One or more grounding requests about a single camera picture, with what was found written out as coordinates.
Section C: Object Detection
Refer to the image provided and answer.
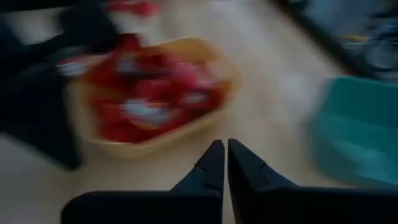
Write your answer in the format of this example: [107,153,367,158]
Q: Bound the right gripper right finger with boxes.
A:
[228,139,398,224]

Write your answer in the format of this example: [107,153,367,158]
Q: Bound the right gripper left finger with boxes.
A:
[62,139,225,224]

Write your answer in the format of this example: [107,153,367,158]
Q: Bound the red Skittles candy bag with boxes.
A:
[169,58,233,119]
[116,32,150,58]
[93,93,193,144]
[86,52,170,94]

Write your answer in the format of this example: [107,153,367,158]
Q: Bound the red KitKat candy bar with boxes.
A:
[105,0,160,17]

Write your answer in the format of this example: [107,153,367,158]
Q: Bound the yellow plastic bin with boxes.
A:
[65,36,242,160]

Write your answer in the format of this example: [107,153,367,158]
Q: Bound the light teal plastic bin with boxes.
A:
[307,76,398,189]

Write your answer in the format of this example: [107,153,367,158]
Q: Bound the black aluminium table frame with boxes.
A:
[270,0,383,80]

